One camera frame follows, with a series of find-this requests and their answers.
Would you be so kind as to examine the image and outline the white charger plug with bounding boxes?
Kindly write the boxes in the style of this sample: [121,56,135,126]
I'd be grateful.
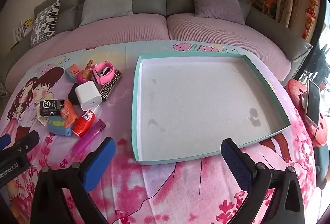
[75,81,100,111]

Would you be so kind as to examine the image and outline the smartphone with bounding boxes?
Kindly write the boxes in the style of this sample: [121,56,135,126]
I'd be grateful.
[305,79,321,126]

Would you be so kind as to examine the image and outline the red hanging ornament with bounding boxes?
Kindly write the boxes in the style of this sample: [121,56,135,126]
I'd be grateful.
[302,0,319,40]

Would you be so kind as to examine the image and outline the black folding rack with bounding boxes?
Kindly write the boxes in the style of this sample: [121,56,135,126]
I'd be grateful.
[299,46,330,90]

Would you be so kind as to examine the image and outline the white hair clip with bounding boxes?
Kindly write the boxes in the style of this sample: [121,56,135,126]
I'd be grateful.
[36,114,51,126]

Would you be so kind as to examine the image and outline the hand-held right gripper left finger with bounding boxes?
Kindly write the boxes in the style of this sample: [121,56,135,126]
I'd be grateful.
[30,137,116,224]

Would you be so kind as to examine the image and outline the printed blanket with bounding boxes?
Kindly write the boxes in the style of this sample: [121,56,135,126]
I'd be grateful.
[0,41,323,224]

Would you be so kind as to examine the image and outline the red stool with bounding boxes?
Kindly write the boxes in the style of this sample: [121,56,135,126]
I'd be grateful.
[286,79,330,147]

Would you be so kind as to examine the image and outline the pink wrist watch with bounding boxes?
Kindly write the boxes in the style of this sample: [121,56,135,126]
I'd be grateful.
[92,61,114,85]

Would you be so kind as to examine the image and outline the black charger plug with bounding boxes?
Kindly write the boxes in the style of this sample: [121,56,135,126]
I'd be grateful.
[68,83,80,105]

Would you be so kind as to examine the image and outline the small blue orange box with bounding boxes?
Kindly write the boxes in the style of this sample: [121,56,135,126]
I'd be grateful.
[65,64,81,83]

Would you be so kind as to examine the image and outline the red orange embroidered cloth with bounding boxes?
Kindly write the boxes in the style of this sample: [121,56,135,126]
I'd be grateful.
[250,0,279,20]

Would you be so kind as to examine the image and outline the pink sofa seat cover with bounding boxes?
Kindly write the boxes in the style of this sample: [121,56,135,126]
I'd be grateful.
[167,13,292,80]
[5,16,171,93]

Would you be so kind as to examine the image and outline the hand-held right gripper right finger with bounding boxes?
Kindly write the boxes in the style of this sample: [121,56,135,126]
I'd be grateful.
[221,138,305,224]

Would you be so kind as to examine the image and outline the teal shallow cardboard box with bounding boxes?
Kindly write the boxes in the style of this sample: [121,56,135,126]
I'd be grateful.
[131,51,291,166]

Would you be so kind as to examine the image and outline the red glue bottle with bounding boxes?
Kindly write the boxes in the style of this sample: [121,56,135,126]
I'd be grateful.
[72,107,102,138]

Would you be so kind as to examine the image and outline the purple lighter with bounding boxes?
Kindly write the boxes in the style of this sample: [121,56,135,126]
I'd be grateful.
[73,119,107,156]

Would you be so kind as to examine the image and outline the black white patterned pillow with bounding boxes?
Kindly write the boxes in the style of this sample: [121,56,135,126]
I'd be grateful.
[30,0,61,48]

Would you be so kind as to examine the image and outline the upright booklets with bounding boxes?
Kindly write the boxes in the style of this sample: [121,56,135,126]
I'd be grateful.
[14,19,35,42]

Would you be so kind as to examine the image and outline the pink brown toy figure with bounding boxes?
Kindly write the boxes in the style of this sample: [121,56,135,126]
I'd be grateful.
[77,59,94,84]

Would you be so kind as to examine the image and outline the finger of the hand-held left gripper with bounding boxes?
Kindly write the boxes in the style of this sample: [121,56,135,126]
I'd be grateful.
[10,130,40,156]
[0,133,12,152]

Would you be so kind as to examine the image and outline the black toy car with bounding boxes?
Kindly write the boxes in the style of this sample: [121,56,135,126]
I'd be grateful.
[39,99,65,118]

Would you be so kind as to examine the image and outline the black white patterned bar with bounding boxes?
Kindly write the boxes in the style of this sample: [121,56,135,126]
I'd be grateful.
[99,70,123,103]

